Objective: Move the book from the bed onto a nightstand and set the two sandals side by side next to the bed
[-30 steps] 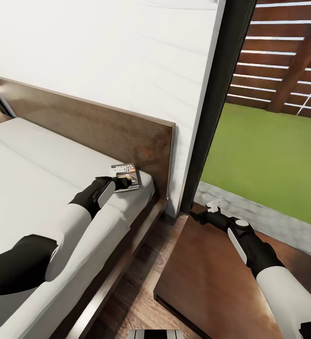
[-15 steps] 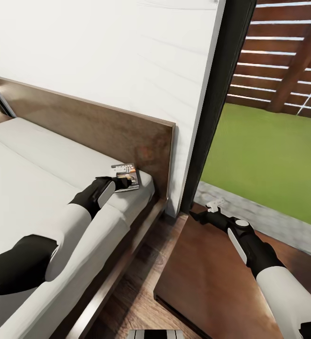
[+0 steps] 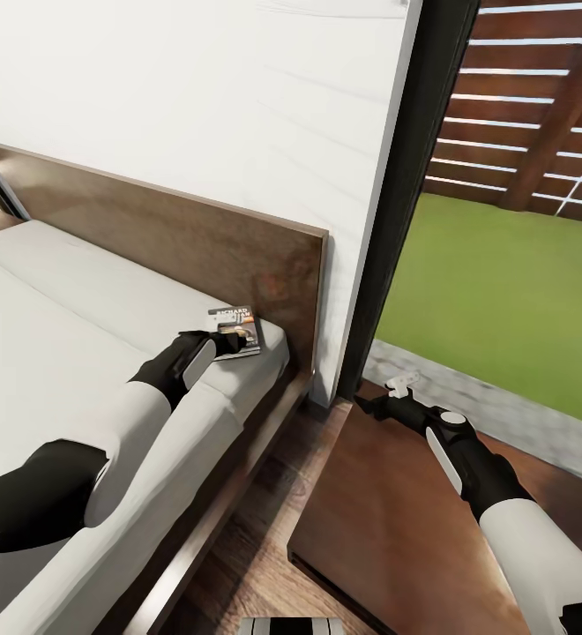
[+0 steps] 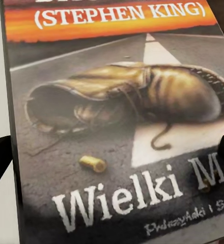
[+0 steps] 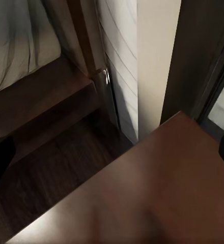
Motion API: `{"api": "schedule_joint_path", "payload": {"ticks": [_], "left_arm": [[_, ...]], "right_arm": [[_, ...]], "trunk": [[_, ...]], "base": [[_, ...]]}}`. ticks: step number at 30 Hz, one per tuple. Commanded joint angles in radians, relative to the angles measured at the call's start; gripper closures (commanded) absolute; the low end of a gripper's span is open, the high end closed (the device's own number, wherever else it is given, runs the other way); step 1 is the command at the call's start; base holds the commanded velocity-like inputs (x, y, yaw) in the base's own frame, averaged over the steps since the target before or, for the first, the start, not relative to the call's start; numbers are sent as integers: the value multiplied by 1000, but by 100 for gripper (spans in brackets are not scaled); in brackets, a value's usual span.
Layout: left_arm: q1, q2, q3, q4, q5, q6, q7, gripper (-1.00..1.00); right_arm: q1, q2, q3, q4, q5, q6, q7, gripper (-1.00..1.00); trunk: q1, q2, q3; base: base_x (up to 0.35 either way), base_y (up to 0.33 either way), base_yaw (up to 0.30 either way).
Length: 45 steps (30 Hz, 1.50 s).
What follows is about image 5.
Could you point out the nightstand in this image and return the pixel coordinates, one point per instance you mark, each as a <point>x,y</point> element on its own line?
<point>166,189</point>

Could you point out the fixed window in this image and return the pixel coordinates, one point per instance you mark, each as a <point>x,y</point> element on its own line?
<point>195,82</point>

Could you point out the bed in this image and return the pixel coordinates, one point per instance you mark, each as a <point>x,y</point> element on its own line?
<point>54,82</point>

